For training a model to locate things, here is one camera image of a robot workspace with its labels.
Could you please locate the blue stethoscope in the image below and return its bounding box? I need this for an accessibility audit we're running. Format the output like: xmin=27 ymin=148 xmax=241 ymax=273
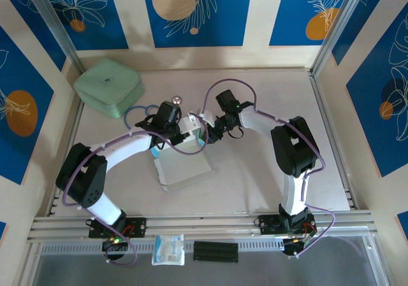
xmin=124 ymin=95 xmax=183 ymax=131

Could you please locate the green zip pouch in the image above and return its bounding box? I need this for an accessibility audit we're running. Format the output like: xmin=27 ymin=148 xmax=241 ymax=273
xmin=73 ymin=59 xmax=147 ymax=119

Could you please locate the white plastic packet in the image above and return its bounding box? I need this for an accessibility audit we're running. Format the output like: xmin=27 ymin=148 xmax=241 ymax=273
xmin=151 ymin=234 xmax=186 ymax=266

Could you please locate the black ribbed block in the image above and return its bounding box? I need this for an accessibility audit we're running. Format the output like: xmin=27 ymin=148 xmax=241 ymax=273
xmin=193 ymin=240 xmax=239 ymax=264

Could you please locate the black base electronics module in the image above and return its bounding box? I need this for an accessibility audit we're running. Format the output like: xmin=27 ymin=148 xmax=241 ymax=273
xmin=282 ymin=234 xmax=319 ymax=260
xmin=101 ymin=237 xmax=128 ymax=261

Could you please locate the grey metal sheet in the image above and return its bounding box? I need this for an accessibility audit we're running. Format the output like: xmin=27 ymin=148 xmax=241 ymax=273
xmin=31 ymin=254 xmax=383 ymax=286

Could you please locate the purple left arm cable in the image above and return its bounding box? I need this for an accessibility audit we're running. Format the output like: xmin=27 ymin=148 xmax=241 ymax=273
xmin=60 ymin=112 xmax=211 ymax=267

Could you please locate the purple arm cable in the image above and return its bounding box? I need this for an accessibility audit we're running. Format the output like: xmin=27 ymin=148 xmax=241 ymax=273
xmin=60 ymin=112 xmax=211 ymax=267
xmin=203 ymin=78 xmax=337 ymax=258

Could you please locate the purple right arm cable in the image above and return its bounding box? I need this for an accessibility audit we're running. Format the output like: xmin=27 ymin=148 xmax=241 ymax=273
xmin=203 ymin=78 xmax=337 ymax=258

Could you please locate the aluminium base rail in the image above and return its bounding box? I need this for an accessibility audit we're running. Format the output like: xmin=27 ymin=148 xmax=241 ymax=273
xmin=27 ymin=209 xmax=377 ymax=244

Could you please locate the aluminium side rail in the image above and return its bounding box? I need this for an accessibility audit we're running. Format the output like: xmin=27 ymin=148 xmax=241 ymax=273
xmin=309 ymin=71 xmax=356 ymax=210
xmin=44 ymin=101 xmax=85 ymax=217

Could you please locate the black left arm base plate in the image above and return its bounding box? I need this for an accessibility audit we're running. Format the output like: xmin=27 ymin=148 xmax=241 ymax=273
xmin=88 ymin=217 xmax=147 ymax=239

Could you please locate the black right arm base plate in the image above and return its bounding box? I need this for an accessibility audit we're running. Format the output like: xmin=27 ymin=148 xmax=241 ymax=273
xmin=258 ymin=214 xmax=316 ymax=236

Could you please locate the grey slotted cable duct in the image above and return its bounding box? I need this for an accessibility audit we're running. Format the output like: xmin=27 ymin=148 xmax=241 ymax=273
xmin=41 ymin=238 xmax=284 ymax=255

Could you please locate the aluminium frame post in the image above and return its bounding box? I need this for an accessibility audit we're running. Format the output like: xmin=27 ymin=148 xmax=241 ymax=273
xmin=310 ymin=0 xmax=374 ymax=76
xmin=24 ymin=0 xmax=86 ymax=73

